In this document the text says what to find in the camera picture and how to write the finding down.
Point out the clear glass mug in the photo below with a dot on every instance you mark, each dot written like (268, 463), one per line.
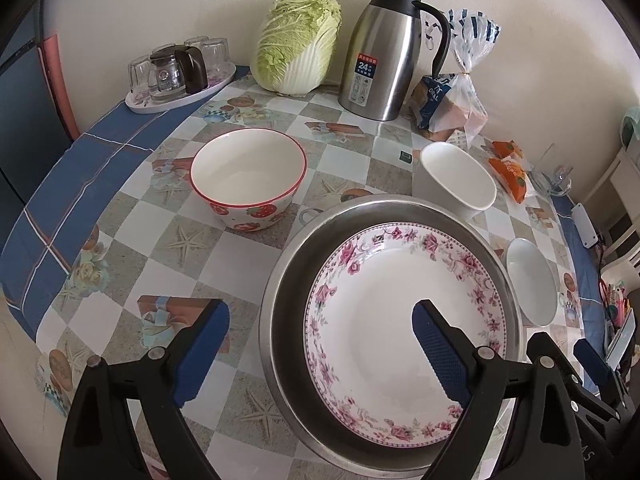
(555, 185)

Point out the dark blue cabinet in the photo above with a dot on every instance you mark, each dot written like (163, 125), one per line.
(25, 110)

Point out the stainless steel thermos jug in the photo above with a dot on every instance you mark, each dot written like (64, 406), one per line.
(380, 60)

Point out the napa cabbage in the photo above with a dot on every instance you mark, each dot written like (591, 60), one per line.
(295, 50)

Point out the bagged sliced bread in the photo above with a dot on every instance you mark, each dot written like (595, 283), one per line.
(450, 105)

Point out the white oval tray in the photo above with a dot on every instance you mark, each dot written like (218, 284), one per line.
(165, 105)

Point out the round pink floral plate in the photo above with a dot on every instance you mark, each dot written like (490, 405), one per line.
(370, 330)

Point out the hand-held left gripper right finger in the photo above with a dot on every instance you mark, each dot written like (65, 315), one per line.
(440, 355)

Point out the pale blue bowl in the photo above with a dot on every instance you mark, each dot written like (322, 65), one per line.
(532, 280)

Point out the strawberry print bowl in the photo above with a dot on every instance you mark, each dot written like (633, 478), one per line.
(245, 175)

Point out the stainless steel basin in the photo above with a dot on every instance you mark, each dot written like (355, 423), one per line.
(287, 310)

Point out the colourful stationery bundle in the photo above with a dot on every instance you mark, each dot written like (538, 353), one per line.
(617, 302)

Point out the white cutout chair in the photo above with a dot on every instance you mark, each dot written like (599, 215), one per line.
(622, 255)

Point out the white power strip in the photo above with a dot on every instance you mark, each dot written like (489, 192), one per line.
(585, 225)

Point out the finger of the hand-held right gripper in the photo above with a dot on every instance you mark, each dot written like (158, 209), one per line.
(592, 365)
(547, 345)

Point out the clear glass tumbler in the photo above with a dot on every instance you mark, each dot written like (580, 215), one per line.
(195, 42)
(217, 57)
(137, 75)

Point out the checkered printed tablecloth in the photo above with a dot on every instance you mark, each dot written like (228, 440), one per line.
(150, 240)

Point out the orange snack packet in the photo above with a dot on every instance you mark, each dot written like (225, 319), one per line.
(510, 177)
(507, 150)

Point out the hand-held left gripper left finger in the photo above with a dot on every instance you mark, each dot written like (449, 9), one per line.
(200, 355)

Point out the white square bowl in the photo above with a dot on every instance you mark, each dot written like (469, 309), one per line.
(450, 175)

